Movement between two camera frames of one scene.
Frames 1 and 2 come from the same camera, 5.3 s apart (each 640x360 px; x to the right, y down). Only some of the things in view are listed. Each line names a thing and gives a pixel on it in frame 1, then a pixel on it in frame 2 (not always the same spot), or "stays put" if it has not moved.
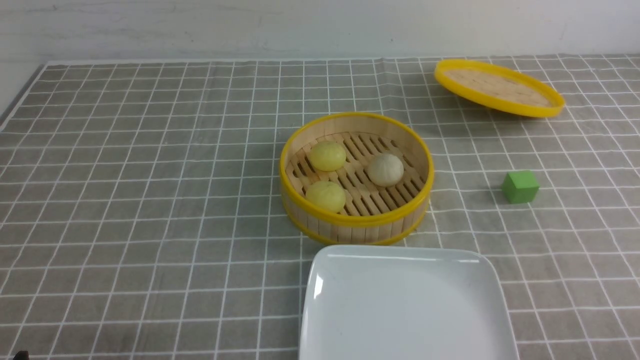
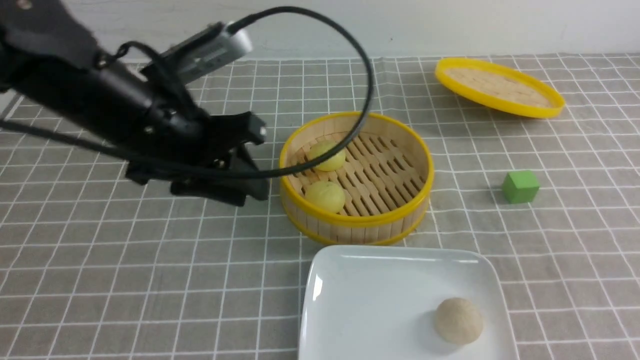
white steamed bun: x=385 y=170 to x=458 y=321
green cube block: x=520 y=187 stays put
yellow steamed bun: x=327 y=156 stays put
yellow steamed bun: x=328 y=194 stays put
